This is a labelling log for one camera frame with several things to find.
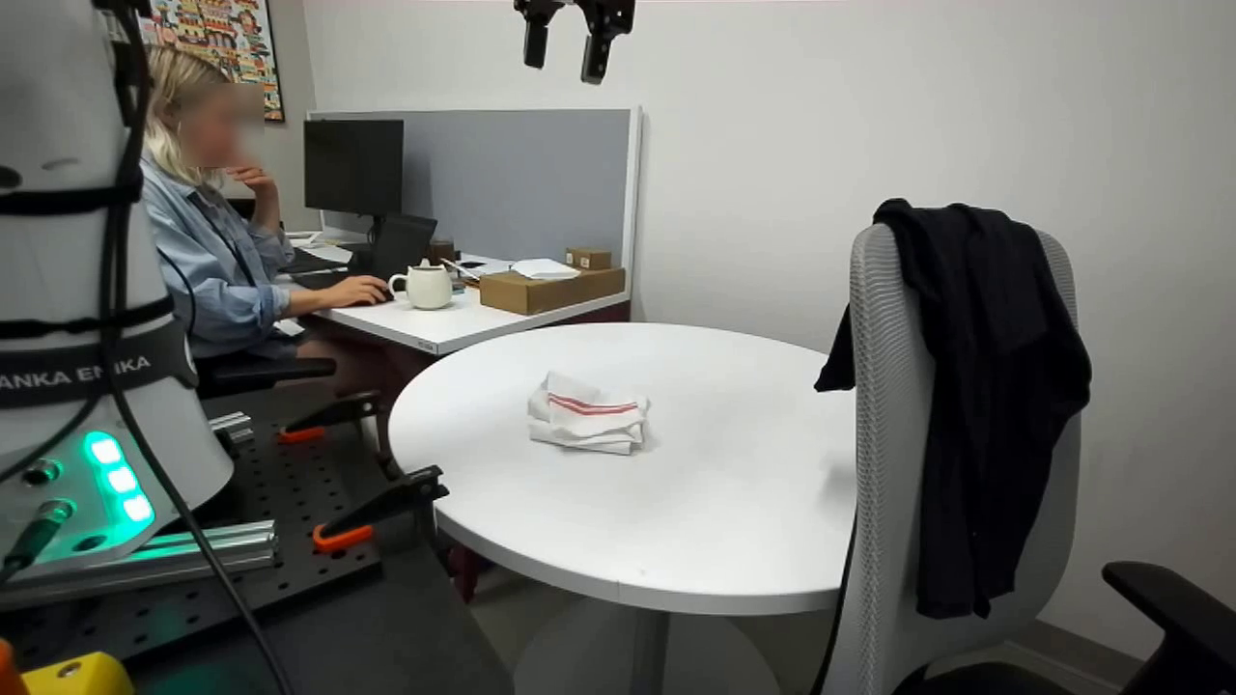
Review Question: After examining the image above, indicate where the black laptop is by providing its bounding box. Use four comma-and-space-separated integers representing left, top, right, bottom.
346, 208, 445, 281

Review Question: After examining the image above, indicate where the large cardboard box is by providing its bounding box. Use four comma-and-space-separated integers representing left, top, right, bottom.
474, 261, 633, 322

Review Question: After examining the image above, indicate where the black computer monitor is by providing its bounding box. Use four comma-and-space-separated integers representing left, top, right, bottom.
301, 116, 408, 224

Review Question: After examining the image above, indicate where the grey office chair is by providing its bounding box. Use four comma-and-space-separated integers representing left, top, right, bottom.
819, 219, 1088, 695

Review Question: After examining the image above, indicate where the white office desk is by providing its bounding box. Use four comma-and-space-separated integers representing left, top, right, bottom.
270, 229, 639, 364

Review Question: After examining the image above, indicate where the grey partition with white frame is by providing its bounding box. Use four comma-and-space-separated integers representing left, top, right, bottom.
306, 98, 646, 308

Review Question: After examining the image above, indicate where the black perforated mounting board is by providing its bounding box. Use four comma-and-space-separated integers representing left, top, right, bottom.
0, 405, 394, 672

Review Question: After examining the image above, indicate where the aluminium rail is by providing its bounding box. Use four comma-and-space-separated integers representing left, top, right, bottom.
0, 513, 281, 611

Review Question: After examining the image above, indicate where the person in blue shirt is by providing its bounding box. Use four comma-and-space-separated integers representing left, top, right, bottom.
136, 42, 397, 368

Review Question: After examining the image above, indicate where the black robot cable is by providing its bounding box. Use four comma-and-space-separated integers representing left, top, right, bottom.
0, 0, 301, 695

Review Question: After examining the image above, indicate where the small cardboard box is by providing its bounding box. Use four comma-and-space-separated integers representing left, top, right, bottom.
563, 242, 622, 275

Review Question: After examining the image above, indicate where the white paper sheet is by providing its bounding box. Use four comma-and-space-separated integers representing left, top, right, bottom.
511, 255, 586, 287

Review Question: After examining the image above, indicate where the yellow box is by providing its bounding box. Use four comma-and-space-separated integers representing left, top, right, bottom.
15, 647, 139, 695

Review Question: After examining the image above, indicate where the black jacket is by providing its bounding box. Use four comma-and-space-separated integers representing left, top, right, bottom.
810, 198, 1098, 620

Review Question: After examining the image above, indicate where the colourful wall poster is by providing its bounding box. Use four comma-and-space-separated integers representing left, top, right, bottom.
148, 0, 291, 126

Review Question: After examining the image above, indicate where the black orange clamp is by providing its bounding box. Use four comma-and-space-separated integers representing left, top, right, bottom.
310, 463, 453, 561
275, 391, 385, 450

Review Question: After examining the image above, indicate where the white towel with red stripes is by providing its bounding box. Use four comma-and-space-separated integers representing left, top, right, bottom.
525, 369, 651, 461

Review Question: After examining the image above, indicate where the white teapot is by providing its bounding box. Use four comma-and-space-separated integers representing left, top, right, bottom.
385, 257, 463, 318

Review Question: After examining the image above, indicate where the black desk chair seat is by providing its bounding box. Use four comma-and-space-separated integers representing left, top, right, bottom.
191, 349, 342, 405

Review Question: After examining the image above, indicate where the black chair armrest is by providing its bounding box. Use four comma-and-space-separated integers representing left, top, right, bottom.
1101, 555, 1236, 695

